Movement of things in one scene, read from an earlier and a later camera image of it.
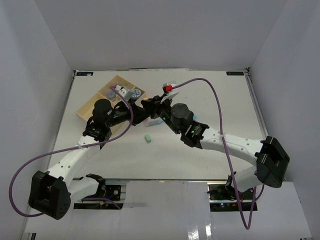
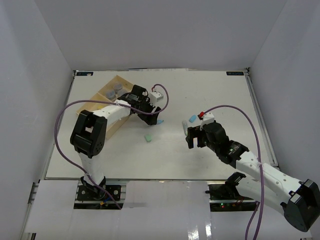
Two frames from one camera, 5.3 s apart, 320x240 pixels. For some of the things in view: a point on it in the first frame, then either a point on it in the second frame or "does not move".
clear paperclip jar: x=119 y=83 does not move
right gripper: x=156 y=105 -> x=193 y=132
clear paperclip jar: x=110 y=95 does not move
